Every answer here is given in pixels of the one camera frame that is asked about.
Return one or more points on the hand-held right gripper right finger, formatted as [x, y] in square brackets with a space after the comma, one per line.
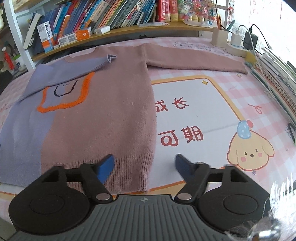
[183, 168]

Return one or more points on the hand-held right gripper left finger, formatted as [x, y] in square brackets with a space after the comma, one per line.
[105, 169]

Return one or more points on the purple and pink sweater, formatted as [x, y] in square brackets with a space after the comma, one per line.
[104, 115]

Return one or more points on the pink cartoon desk mat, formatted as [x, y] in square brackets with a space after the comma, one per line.
[196, 92]

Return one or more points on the white power strip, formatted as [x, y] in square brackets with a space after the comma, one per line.
[233, 52]

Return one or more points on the yellow sponge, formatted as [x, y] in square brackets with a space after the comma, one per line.
[251, 59]

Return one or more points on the stack of notebooks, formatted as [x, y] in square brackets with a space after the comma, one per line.
[277, 78]

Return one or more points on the white pen jar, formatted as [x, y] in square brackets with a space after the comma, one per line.
[19, 64]

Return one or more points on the flat toothpaste box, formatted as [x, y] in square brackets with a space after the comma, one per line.
[74, 37]

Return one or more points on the beige pen holder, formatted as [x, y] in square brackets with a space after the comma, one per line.
[219, 37]

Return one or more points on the white plug adapter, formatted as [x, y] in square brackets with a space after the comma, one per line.
[103, 30]

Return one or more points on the white usb charger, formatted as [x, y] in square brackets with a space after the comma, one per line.
[237, 39]

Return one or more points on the black power adapter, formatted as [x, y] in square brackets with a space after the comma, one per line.
[251, 41]

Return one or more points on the upright toothpaste box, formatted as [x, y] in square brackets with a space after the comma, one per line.
[45, 37]

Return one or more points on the clear plastic packet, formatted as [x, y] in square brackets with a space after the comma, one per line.
[155, 24]

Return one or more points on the orange pencil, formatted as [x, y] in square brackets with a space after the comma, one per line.
[218, 22]

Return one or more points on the teal pen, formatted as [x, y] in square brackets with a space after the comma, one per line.
[231, 25]

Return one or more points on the row of colourful books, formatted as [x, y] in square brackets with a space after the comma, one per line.
[104, 14]

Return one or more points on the white leaning book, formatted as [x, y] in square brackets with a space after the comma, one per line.
[32, 30]

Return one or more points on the colourful flower ornament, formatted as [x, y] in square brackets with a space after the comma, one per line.
[196, 9]

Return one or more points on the wooden bookshelf with white frame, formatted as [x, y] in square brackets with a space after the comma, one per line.
[138, 29]

